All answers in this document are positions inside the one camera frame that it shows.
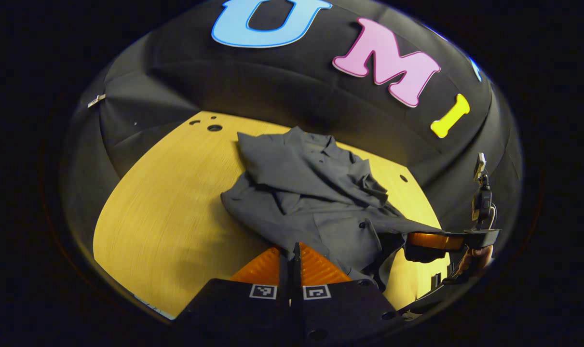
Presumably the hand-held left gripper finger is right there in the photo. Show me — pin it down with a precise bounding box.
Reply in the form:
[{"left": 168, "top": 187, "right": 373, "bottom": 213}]
[
  {"left": 176, "top": 246, "right": 292, "bottom": 347},
  {"left": 292, "top": 242, "right": 410, "bottom": 345}
]

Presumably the grey button shirt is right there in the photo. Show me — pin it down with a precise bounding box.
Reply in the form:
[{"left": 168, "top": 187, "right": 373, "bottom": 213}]
[{"left": 220, "top": 126, "right": 444, "bottom": 292}]

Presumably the black backdrop cloth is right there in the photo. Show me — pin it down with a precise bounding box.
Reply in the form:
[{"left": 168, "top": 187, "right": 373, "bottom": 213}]
[{"left": 60, "top": 0, "right": 524, "bottom": 270}]

